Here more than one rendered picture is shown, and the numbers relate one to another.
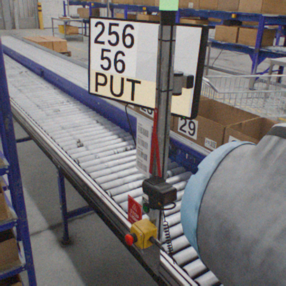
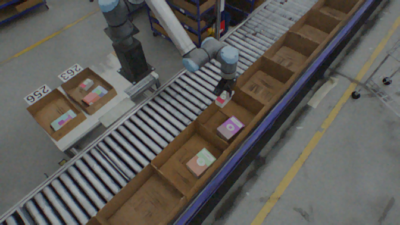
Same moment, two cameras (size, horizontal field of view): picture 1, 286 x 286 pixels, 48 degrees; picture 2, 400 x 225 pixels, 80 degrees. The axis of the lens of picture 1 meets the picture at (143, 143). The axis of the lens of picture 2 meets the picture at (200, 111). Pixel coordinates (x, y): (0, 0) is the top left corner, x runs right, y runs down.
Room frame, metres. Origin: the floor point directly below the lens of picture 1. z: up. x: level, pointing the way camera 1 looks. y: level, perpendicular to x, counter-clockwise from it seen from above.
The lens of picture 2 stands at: (0.41, -1.90, 2.39)
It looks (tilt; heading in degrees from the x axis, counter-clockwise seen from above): 56 degrees down; 79
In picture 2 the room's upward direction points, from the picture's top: 3 degrees counter-clockwise
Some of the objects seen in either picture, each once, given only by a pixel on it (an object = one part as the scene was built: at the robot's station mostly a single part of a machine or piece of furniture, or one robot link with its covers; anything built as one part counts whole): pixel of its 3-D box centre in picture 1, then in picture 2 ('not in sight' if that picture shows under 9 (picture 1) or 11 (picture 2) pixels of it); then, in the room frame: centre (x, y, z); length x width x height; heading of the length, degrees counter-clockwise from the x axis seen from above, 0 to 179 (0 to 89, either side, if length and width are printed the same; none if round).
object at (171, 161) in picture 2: not in sight; (191, 159); (0.44, -1.30, 0.96); 0.39 x 0.29 x 0.17; 35
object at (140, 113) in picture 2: not in sight; (158, 128); (0.25, -0.88, 0.72); 0.52 x 0.05 x 0.05; 125
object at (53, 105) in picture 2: not in sight; (56, 113); (-0.53, -0.58, 0.80); 0.38 x 0.28 x 0.10; 126
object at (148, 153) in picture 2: not in sight; (139, 145); (0.09, -0.99, 0.72); 0.52 x 0.05 x 0.05; 125
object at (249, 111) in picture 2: not in sight; (230, 118); (0.77, -1.08, 0.96); 0.39 x 0.29 x 0.17; 35
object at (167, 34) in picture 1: (158, 165); (217, 10); (0.96, -0.05, 1.11); 0.12 x 0.05 x 0.88; 35
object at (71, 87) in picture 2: not in sight; (89, 90); (-0.27, -0.40, 0.80); 0.38 x 0.28 x 0.10; 126
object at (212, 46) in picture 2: not in sight; (212, 49); (0.68, -0.91, 1.47); 0.12 x 0.12 x 0.09; 29
